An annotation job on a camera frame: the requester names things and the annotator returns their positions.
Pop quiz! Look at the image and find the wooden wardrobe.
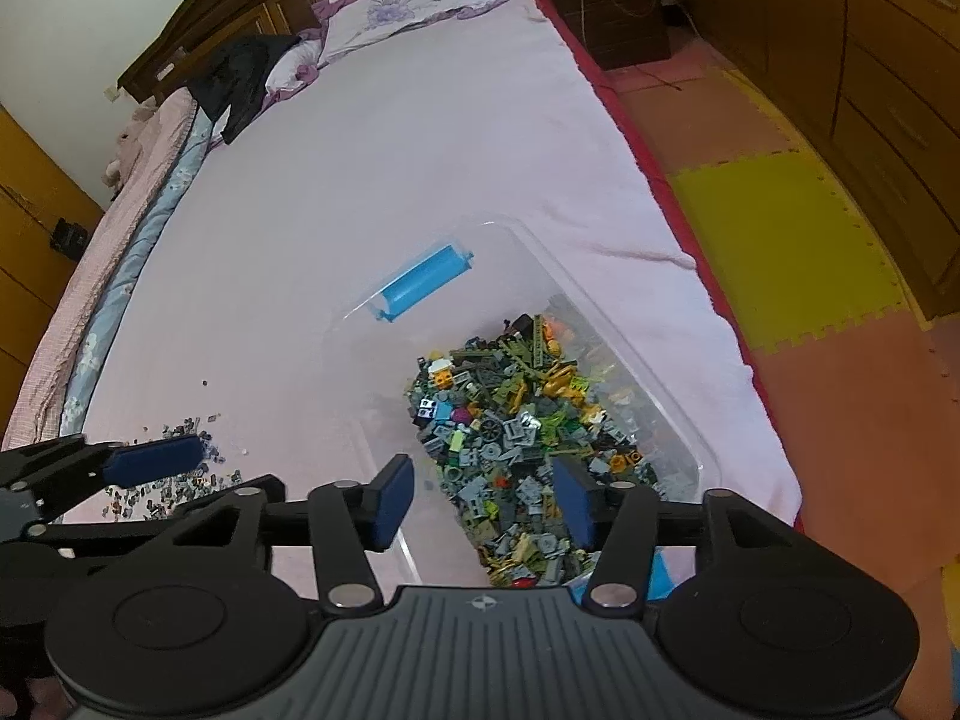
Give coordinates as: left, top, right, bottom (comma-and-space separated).
670, 0, 960, 321

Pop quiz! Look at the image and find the white bed sheet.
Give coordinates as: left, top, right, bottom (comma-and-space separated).
63, 0, 802, 587

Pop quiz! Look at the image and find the pile of grey building bricks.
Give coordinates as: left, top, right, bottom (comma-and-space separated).
105, 379, 245, 523

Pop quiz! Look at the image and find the pink quilt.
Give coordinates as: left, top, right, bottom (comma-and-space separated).
0, 86, 197, 452

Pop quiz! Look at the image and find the pile of colourful building bricks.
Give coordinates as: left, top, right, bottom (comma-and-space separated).
407, 313, 670, 590

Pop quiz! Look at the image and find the dark wooden nightstand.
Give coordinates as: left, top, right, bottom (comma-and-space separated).
522, 0, 673, 71

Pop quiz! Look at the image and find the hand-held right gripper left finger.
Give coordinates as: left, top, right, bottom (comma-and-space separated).
127, 454, 416, 610

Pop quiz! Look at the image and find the pink stuffed toy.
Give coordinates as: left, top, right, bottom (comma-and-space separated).
100, 106, 159, 190

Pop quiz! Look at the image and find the black garment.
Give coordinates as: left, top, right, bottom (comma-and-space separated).
187, 34, 302, 146

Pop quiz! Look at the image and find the wooden headboard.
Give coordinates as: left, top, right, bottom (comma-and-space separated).
117, 0, 520, 103

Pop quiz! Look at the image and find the purple frilled pillow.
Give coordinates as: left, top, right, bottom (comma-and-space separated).
262, 28, 325, 103

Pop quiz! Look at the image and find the yellow foam floor mat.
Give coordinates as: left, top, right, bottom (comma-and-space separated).
669, 149, 910, 354

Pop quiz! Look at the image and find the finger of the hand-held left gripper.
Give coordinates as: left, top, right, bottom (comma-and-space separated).
0, 433, 206, 541

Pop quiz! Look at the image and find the pink foam floor mat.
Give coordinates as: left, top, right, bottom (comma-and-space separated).
602, 21, 960, 650

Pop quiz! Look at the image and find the wooden door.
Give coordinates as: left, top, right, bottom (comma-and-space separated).
0, 103, 107, 410

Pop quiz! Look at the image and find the clear plastic storage bin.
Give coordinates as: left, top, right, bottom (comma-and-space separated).
322, 214, 711, 610

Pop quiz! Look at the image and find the black door lock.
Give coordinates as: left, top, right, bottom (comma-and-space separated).
48, 217, 90, 261

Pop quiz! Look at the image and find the red mattress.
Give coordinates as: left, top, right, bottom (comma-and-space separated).
531, 0, 805, 535

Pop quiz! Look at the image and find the blue floral quilt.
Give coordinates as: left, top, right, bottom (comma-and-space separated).
58, 109, 227, 437

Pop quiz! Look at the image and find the purple floral pillow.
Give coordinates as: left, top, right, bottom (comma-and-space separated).
311, 0, 527, 65

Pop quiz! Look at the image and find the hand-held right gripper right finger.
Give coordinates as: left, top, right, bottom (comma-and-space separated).
553, 455, 835, 610

